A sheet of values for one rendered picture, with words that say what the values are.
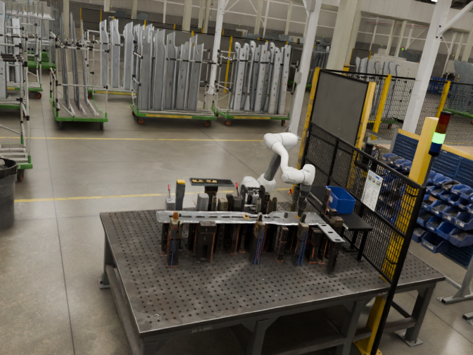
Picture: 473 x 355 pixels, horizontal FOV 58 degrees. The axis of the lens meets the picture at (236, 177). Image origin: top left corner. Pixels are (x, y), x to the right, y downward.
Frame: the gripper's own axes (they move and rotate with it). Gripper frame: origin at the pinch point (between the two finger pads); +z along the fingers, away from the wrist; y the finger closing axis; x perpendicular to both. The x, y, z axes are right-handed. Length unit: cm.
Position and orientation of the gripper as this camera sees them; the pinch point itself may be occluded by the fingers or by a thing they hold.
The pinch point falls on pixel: (300, 212)
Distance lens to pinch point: 358.0
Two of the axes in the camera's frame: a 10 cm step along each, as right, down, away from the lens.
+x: 9.6, 0.3, 2.9
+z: -1.3, 9.3, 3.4
